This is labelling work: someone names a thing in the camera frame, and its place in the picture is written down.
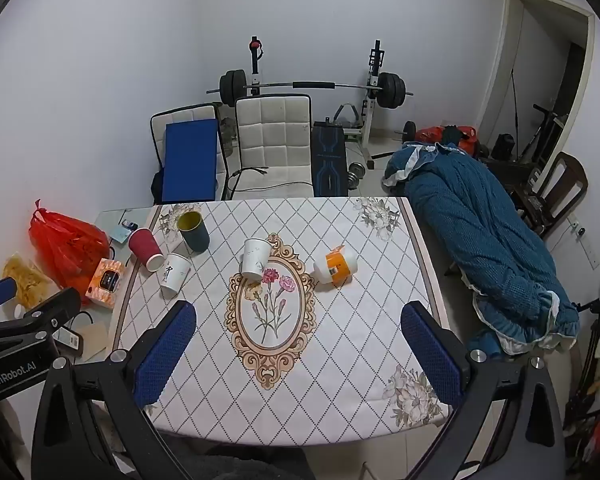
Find blue foam pad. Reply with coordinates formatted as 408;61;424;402
161;119;218;205

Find red plastic bag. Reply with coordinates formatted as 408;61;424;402
28;200;112;306

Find white padded chair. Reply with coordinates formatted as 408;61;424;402
150;103;229;202
228;94;315;201

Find white power strip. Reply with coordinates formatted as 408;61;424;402
567;214;600;267

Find white barbell rack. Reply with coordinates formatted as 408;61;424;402
245;36;406;162

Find orange and white cup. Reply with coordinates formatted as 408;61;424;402
313;245;358;287

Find black cable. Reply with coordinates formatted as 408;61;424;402
228;165;314;197

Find red paper cup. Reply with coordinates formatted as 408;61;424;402
128;228;165;273

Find plain white paper cup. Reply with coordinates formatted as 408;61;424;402
241;238;272;281

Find white cup with black print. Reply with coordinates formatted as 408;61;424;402
159;253;192;296

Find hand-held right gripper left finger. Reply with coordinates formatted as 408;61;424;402
30;300;198;480

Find barbell with black plates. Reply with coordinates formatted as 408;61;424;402
206;71;415;111

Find teal knitted blanket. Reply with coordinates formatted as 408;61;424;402
382;141;581;359

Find brown cardboard piece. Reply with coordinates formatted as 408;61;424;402
75;322;110;362

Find white door frame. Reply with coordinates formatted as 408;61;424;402
480;0;596;162

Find orange tissue box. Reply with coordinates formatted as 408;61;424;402
84;257;126;309

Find floral diamond-pattern tablecloth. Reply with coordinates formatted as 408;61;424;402
111;196;453;448

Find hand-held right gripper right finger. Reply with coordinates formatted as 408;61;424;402
400;301;566;480

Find yellow snack bag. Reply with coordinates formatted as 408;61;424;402
2;254;61;309

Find dark green cup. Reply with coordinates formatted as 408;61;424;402
176;211;211;253

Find dark wooden chair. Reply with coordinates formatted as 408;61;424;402
509;152;590;239

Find black power adapter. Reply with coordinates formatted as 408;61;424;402
54;327;84;359

